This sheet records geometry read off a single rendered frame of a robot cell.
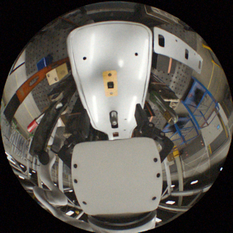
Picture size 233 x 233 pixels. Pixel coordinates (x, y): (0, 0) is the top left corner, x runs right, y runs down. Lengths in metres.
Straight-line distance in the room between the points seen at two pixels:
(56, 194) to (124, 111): 0.57
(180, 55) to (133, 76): 0.20
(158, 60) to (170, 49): 0.07
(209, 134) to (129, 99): 8.01
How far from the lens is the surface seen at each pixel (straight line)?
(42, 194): 0.50
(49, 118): 0.20
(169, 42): 0.28
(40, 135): 0.18
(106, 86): 0.23
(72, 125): 0.37
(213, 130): 7.97
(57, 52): 0.63
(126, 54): 0.22
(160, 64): 0.28
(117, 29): 0.22
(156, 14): 0.24
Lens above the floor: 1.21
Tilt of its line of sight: 41 degrees down
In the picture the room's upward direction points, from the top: 174 degrees clockwise
